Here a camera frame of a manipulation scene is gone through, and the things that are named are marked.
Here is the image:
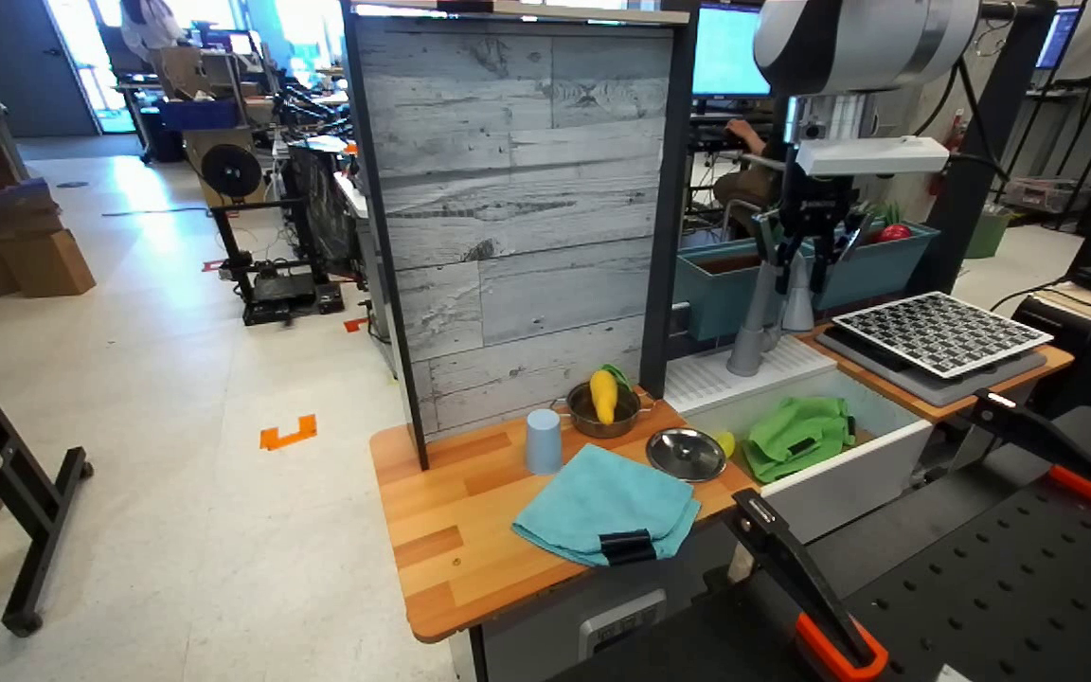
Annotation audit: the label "small metal bowl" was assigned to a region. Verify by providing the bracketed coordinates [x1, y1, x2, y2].
[649, 429, 724, 483]

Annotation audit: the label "teal storage bin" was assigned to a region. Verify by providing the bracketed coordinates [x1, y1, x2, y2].
[813, 228, 938, 316]
[669, 239, 783, 348]

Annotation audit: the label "left teal storage bin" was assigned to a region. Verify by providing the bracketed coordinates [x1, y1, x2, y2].
[669, 239, 783, 348]

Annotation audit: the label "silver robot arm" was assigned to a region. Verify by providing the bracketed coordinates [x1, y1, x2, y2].
[754, 0, 980, 264]

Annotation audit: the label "black perforated board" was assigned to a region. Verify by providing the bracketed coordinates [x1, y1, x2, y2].
[542, 403, 1091, 682]

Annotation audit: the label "computer monitor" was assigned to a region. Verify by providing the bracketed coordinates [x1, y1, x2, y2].
[695, 8, 768, 98]

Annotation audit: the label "black white dish rack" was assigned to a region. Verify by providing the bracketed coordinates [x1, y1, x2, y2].
[831, 292, 1047, 381]

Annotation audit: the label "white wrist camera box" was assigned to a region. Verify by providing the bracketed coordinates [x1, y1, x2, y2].
[796, 138, 948, 178]

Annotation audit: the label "yellow toy corn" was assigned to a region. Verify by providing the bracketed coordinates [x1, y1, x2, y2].
[589, 369, 619, 426]

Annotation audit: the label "cardboard boxes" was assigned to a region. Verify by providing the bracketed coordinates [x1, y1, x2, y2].
[0, 178, 94, 297]

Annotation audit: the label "black stand with spool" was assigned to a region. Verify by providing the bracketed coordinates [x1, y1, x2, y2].
[196, 139, 345, 326]

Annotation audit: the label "right black orange clamp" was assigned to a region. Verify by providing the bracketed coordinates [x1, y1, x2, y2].
[950, 389, 1091, 506]

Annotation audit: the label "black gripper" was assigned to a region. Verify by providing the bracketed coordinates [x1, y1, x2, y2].
[768, 167, 873, 268]

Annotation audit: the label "right teal storage bin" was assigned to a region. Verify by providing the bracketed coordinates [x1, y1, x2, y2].
[813, 228, 938, 316]

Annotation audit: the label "light blue plastic cup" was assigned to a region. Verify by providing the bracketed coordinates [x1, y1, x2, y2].
[528, 411, 562, 474]

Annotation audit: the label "teal folded cloth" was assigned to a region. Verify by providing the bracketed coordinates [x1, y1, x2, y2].
[510, 446, 700, 570]

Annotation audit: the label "black orange clamp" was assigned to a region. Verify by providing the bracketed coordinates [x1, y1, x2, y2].
[950, 389, 1091, 506]
[731, 488, 892, 682]

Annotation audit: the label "black metal frame leg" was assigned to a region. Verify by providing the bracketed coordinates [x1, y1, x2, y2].
[0, 411, 94, 637]

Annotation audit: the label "grey wood backsplash panel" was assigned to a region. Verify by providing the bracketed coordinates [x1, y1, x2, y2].
[345, 8, 686, 456]

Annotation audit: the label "green cloth in sink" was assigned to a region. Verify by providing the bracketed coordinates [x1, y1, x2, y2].
[745, 398, 856, 483]

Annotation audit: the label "white sink basin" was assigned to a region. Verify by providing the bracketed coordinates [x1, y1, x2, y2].
[668, 339, 931, 537]

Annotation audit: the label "left black orange clamp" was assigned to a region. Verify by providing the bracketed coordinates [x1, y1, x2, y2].
[731, 488, 892, 682]

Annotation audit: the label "dark bowl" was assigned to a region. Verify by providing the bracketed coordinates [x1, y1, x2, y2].
[566, 383, 642, 441]

